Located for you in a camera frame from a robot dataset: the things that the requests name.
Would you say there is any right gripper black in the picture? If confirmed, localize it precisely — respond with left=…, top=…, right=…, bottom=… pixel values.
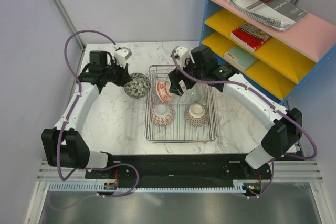
left=168, top=56, right=206, bottom=97

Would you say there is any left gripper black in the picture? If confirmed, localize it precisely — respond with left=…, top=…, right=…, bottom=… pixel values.
left=102, top=59, right=131, bottom=88

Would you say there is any orange patterned glass bowl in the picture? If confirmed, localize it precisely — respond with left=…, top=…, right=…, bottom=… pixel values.
left=156, top=80, right=173, bottom=103

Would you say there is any green glass bowl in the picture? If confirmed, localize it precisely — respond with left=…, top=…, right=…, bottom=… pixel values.
left=187, top=83, right=204, bottom=103

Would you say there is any grey patterned bowl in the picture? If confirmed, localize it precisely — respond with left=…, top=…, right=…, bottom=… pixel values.
left=123, top=73, right=151, bottom=99

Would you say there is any blue patterned bowl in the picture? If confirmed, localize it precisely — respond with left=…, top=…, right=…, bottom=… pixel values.
left=150, top=103, right=174, bottom=126

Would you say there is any brown patterned bowl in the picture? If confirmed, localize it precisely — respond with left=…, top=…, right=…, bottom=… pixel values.
left=184, top=103, right=208, bottom=126

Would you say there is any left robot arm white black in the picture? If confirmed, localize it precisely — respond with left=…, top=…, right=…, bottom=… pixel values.
left=41, top=47, right=131, bottom=178

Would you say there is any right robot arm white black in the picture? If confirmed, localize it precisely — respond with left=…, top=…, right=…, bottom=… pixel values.
left=169, top=45, right=302, bottom=179

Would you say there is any light green book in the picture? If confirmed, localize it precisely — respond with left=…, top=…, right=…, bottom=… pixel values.
left=224, top=46, right=258, bottom=72

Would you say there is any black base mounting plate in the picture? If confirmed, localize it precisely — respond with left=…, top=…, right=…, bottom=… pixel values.
left=85, top=154, right=271, bottom=187

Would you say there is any red patterned book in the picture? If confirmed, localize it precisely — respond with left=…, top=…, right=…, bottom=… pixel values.
left=230, top=22, right=271, bottom=52

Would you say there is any spiral bound notebook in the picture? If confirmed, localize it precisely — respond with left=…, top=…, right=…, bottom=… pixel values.
left=227, top=0, right=296, bottom=31

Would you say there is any colourful wooden shelf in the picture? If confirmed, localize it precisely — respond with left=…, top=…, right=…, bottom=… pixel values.
left=200, top=0, right=335, bottom=104

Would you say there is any grey setup guide booklet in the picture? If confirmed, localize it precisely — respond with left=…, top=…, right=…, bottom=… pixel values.
left=240, top=0, right=309, bottom=31

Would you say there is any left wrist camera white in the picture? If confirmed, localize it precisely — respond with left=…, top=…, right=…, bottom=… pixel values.
left=114, top=47, right=132, bottom=69

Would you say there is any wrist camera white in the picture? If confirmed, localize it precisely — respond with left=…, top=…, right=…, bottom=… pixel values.
left=171, top=46, right=195, bottom=68
left=114, top=47, right=132, bottom=69

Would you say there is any metal wire dish rack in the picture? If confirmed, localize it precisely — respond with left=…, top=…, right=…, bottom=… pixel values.
left=145, top=65, right=217, bottom=143

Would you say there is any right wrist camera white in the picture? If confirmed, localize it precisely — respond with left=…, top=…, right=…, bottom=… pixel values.
left=171, top=46, right=195, bottom=68

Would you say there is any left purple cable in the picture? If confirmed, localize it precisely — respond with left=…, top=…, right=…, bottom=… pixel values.
left=47, top=29, right=139, bottom=210

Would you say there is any purple cable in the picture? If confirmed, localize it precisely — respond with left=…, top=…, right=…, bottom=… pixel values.
left=171, top=49, right=318, bottom=200
left=47, top=29, right=139, bottom=210

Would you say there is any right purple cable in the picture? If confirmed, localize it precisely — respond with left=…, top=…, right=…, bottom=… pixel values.
left=171, top=49, right=318, bottom=200

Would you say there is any light blue cable duct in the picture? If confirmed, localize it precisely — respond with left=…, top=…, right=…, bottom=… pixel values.
left=48, top=181, right=261, bottom=193

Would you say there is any aluminium frame rail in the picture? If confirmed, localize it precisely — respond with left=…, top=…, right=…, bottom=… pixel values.
left=37, top=161, right=323, bottom=183

